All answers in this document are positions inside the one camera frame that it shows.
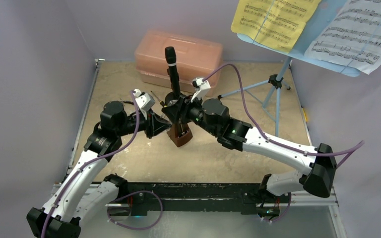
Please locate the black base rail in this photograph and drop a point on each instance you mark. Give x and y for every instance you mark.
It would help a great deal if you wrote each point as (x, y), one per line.
(244, 198)

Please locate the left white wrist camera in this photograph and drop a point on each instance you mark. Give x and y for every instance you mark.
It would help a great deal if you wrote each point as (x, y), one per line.
(144, 101)

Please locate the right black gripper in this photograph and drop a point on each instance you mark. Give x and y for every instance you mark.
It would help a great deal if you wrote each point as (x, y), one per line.
(185, 108)

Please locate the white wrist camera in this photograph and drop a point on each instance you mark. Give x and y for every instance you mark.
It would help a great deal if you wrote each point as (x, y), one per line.
(201, 87)
(144, 101)

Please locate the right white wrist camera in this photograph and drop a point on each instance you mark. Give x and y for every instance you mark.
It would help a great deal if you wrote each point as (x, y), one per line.
(201, 87)

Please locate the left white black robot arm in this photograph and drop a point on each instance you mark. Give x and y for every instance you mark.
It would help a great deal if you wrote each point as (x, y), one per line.
(71, 208)

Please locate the brown wooden metronome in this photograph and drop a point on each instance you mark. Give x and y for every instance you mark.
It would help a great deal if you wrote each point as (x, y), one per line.
(180, 134)

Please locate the pink plastic storage box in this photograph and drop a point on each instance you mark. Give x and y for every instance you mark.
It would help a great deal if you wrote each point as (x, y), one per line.
(195, 58)

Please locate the yellow sheet music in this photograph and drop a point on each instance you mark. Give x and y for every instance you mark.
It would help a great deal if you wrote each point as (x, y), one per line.
(276, 24)

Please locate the black round microphone stand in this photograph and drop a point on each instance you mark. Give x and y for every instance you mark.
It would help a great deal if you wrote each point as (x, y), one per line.
(171, 98)

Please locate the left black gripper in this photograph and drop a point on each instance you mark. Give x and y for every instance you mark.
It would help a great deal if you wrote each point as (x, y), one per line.
(153, 126)

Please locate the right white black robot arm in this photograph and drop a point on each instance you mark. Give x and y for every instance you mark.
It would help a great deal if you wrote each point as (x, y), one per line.
(314, 167)

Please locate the black microphone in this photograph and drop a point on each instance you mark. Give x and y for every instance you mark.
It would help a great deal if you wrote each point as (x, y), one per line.
(171, 60)

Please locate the white sheet music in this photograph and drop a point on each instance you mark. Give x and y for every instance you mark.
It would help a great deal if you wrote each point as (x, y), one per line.
(352, 39)

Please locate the black yellow screwdriver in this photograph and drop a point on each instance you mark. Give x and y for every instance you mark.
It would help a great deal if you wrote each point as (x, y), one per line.
(162, 103)

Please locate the light blue music stand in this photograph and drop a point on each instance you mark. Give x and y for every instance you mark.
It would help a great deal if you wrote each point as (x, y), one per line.
(325, 12)

